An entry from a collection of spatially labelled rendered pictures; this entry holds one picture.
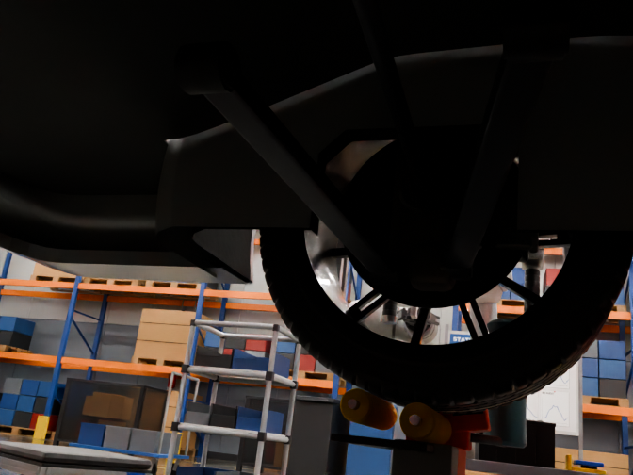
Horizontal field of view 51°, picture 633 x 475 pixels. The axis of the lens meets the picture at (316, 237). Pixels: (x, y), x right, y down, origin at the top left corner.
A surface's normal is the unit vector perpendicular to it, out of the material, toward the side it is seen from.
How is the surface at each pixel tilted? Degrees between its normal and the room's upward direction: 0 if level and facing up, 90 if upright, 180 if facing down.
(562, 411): 90
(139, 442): 90
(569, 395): 90
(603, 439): 90
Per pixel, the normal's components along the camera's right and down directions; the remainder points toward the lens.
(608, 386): -0.26, -0.32
